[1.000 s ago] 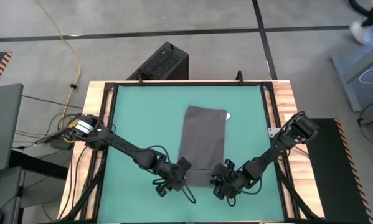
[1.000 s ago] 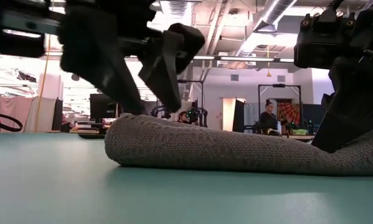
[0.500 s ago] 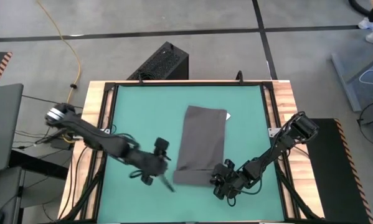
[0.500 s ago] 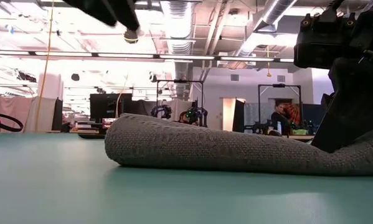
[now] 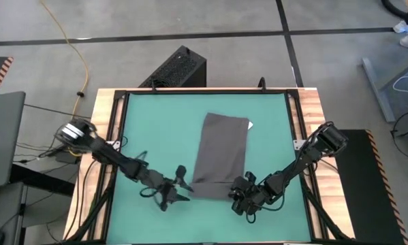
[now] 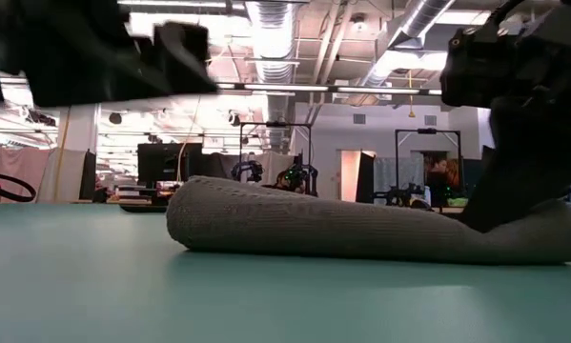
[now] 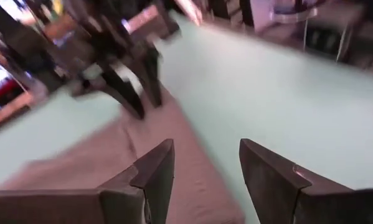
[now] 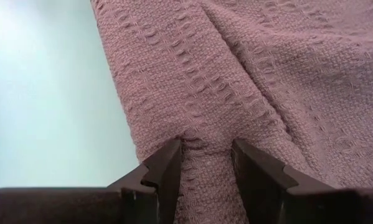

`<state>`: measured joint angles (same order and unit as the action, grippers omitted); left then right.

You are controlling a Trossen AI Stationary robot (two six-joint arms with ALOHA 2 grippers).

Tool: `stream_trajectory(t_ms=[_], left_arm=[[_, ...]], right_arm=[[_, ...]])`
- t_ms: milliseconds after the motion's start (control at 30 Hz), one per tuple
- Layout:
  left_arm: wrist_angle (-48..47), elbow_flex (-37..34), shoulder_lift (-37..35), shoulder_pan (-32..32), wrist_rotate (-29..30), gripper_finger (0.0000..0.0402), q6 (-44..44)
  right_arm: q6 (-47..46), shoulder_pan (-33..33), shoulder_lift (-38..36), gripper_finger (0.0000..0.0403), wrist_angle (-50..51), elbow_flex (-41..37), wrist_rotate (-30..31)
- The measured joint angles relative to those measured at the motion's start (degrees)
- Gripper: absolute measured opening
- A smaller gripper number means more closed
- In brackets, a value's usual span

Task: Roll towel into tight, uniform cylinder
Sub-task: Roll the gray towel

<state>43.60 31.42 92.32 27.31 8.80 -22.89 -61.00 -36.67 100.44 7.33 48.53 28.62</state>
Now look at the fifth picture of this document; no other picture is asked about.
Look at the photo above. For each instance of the grey power adapter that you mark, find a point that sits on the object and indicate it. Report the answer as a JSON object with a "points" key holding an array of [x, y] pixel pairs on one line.
{"points": [[67, 157]]}

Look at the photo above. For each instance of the black table clamp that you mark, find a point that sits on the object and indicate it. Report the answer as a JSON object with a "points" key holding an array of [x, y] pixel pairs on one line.
{"points": [[153, 85], [262, 84]]}

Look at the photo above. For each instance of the black perforated computer tower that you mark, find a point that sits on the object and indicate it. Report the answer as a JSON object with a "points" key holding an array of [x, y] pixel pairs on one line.
{"points": [[180, 68]]}

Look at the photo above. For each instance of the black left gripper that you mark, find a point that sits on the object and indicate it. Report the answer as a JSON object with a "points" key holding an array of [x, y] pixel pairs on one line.
{"points": [[169, 192]]}

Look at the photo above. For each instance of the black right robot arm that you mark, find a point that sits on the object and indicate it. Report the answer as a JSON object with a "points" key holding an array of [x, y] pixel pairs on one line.
{"points": [[299, 166]]}

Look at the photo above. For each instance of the grey cabinet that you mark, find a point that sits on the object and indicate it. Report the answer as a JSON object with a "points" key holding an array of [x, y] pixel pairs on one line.
{"points": [[6, 211]]}

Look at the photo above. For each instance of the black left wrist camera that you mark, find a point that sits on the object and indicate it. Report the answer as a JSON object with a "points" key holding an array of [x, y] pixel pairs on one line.
{"points": [[169, 192]]}

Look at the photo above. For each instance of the grey laptop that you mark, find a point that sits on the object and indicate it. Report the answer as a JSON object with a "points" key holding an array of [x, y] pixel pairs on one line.
{"points": [[2, 136]]}

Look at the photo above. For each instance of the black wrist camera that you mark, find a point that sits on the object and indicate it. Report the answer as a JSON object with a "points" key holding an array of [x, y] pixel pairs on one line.
{"points": [[250, 198], [169, 192]]}

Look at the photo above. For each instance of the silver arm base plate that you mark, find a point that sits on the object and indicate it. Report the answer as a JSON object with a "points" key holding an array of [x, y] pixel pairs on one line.
{"points": [[113, 145], [298, 144]]}

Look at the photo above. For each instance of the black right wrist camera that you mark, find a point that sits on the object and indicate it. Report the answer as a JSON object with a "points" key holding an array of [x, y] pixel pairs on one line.
{"points": [[250, 198]]}

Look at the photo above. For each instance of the grey metal desk leg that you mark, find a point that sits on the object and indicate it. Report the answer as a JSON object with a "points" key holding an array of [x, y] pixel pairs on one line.
{"points": [[377, 92]]}

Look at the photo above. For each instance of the black metal table frame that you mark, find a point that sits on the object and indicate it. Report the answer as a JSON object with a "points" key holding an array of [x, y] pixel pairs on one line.
{"points": [[119, 94]]}

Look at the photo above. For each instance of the black desk bar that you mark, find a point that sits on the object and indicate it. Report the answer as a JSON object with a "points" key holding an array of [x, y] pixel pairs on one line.
{"points": [[43, 180]]}

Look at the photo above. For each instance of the dark grey towel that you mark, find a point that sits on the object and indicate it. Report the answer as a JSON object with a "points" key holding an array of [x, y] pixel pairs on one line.
{"points": [[220, 153]]}

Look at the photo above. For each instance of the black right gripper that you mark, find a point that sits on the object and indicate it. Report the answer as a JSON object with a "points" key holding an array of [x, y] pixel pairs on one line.
{"points": [[249, 199]]}

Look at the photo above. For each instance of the green table mat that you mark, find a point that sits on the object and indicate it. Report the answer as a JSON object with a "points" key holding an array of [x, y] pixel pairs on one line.
{"points": [[156, 119]]}

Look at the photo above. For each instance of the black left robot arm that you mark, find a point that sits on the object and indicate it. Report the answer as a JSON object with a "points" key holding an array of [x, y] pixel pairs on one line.
{"points": [[122, 162]]}

